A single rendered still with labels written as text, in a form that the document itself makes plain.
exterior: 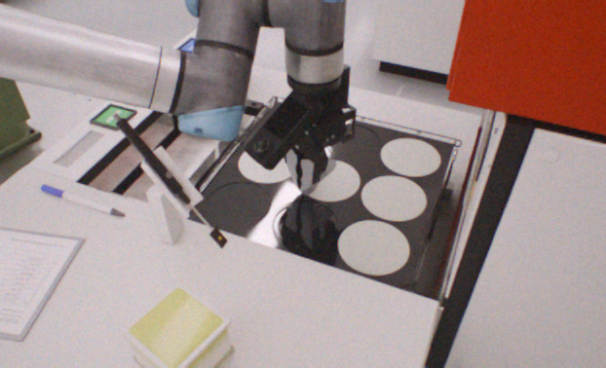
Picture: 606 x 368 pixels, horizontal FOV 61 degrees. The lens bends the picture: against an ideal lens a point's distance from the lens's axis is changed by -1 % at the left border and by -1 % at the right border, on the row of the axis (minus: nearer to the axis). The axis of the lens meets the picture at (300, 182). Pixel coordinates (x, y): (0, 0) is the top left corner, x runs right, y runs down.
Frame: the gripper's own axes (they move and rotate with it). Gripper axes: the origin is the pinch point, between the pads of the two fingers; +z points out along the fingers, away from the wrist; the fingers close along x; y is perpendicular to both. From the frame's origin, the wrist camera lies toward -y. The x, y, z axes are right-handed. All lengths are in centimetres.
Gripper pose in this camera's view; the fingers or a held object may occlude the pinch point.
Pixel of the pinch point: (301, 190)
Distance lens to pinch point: 80.0
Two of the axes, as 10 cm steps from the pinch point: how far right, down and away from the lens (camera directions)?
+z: 0.0, 7.4, 6.8
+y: 7.5, -4.5, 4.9
